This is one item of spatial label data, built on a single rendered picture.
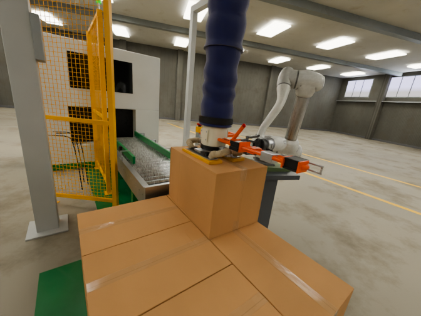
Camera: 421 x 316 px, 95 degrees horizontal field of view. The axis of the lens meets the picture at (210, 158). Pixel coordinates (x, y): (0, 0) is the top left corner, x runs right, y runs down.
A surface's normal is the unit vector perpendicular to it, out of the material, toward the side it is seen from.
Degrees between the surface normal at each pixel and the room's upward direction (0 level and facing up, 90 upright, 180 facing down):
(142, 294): 0
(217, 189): 90
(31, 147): 90
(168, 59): 90
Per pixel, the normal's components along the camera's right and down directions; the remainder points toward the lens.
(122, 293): 0.10, -0.96
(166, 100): 0.25, 0.29
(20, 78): 0.59, 0.28
